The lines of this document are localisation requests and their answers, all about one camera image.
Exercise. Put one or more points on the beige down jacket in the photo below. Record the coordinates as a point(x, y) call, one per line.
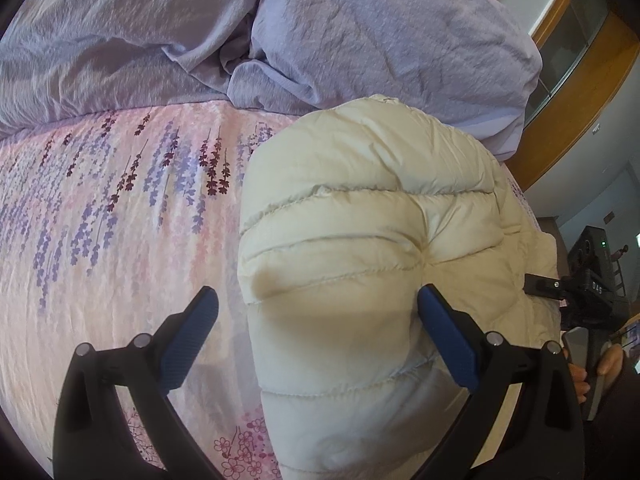
point(375, 240)

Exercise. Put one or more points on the person's right hand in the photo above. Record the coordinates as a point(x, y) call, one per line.
point(611, 362)

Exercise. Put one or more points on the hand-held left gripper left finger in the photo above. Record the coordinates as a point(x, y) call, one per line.
point(190, 340)

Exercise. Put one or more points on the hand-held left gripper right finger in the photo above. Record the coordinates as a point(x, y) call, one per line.
point(450, 340)

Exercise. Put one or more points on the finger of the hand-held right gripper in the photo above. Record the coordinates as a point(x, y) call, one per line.
point(542, 286)

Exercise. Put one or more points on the floral bed sheet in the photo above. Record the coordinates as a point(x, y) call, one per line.
point(100, 235)

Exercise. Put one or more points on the person's right forearm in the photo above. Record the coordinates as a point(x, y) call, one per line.
point(620, 420)

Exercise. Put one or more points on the purple duvet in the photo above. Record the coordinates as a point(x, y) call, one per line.
point(350, 35)

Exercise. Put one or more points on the wooden glass-panel door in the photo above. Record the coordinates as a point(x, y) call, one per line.
point(575, 125)

